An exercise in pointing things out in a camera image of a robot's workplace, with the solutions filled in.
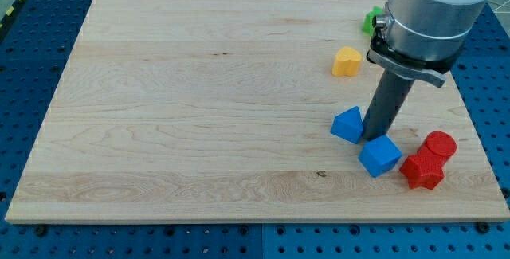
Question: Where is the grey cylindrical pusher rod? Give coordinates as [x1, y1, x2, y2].
[363, 70, 414, 141]

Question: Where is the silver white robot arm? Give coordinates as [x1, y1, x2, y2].
[367, 0, 487, 87]

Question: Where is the red cylinder block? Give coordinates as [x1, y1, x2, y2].
[418, 131, 457, 159]

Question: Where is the yellow heart block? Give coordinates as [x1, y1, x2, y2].
[331, 46, 362, 77]

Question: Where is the blue cube block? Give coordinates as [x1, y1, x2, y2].
[359, 135, 402, 178]

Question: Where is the red star block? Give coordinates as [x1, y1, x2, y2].
[399, 144, 448, 190]

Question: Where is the light wooden board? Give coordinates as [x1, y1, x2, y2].
[6, 0, 509, 224]

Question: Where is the blue triangle block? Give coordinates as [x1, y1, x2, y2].
[330, 106, 364, 144]

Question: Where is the green block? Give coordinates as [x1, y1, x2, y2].
[362, 6, 383, 36]

